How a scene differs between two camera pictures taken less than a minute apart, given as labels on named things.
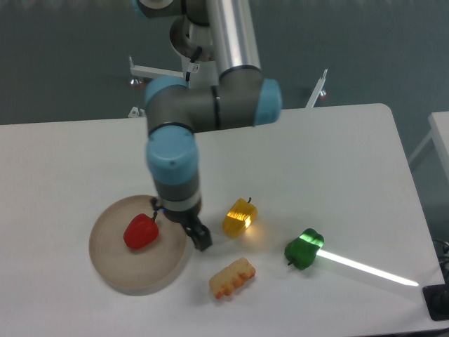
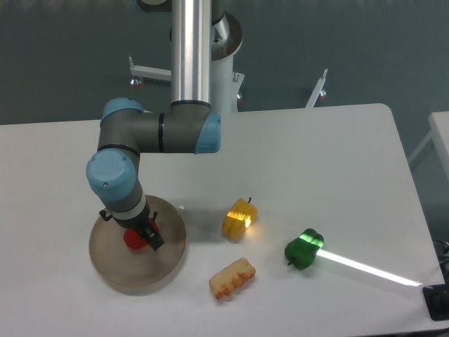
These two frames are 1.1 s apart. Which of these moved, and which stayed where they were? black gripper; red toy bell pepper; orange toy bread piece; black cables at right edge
Moved: black gripper
Stayed: red toy bell pepper; orange toy bread piece; black cables at right edge
